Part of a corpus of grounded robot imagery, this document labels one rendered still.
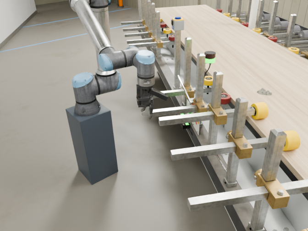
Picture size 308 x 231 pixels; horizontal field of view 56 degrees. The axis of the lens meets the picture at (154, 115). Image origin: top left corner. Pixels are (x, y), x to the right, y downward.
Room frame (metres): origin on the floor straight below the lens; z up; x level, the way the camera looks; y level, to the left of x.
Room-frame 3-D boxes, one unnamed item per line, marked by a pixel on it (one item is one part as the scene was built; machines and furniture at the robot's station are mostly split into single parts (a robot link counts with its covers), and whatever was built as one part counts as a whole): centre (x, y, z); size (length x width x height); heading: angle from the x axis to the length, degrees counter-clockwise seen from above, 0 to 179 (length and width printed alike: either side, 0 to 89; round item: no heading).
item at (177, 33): (1.96, -0.18, 0.92); 0.05 x 0.04 x 0.45; 9
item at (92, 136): (1.87, 0.49, 0.30); 0.25 x 0.25 x 0.60; 37
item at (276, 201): (0.69, -0.38, 0.94); 0.13 x 0.06 x 0.05; 9
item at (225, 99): (1.43, -0.39, 0.85); 0.08 x 0.08 x 0.11
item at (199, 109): (1.43, -0.27, 0.84); 0.13 x 0.06 x 0.05; 9
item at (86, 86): (1.88, 0.49, 0.79); 0.17 x 0.15 x 0.18; 118
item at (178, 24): (1.96, -0.18, 1.18); 0.07 x 0.07 x 0.08; 9
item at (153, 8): (2.93, -0.03, 0.92); 0.03 x 0.03 x 0.48; 9
